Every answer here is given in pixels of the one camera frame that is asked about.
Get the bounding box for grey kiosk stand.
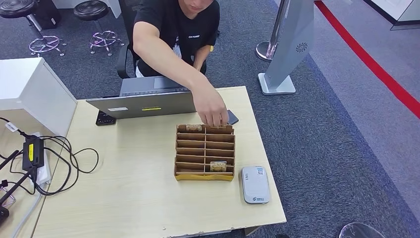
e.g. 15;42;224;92
258;0;315;96

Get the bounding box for white power strip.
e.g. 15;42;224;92
31;132;52;186

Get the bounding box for black power adapter yellow label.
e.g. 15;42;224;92
22;137;45;172

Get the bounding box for black tripod legs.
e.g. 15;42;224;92
0;150;37;224

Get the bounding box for grey cable conduit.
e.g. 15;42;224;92
9;193;42;238

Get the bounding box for grey laptop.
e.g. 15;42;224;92
86;75;198;119

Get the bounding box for black bin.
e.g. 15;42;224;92
33;0;62;30

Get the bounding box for white ID card reader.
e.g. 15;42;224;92
241;166;271;205

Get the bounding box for grey round dome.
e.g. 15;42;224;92
338;223;386;238

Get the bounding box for black cable white tag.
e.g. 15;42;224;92
0;117;28;139

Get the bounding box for person's right hand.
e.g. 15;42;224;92
191;86;230;128

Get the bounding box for black keypad device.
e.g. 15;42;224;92
95;111;116;126

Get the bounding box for black round stool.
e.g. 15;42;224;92
72;0;125;57
0;0;67;57

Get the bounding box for dark grey square USB device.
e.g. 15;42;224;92
226;109;240;126

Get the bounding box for white counter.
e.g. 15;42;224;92
364;0;420;31

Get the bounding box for white cabinet box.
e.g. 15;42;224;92
0;57;78;137

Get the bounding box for person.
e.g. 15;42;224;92
133;0;230;128

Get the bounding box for cardboard card holder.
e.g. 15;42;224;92
174;123;236;182

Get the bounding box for clear plastic piece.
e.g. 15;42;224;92
0;187;15;209

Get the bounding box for chrome stanchion post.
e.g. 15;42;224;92
256;0;291;62

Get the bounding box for black tangled cable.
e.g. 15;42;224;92
8;136;100;197

